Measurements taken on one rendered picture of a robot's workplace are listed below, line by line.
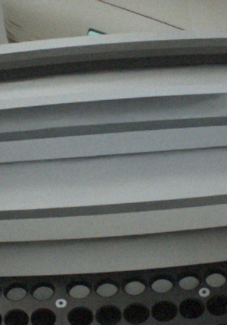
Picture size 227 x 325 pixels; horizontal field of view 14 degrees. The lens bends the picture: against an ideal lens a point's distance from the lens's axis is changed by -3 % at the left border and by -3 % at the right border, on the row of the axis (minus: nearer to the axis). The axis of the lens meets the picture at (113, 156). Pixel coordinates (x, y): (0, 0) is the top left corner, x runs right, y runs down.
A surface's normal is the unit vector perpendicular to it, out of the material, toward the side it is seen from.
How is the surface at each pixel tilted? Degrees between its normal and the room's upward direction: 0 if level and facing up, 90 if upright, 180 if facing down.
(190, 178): 0
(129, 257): 0
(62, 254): 0
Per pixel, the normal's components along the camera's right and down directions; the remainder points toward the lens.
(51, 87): -0.06, -0.64
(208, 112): 0.05, 0.77
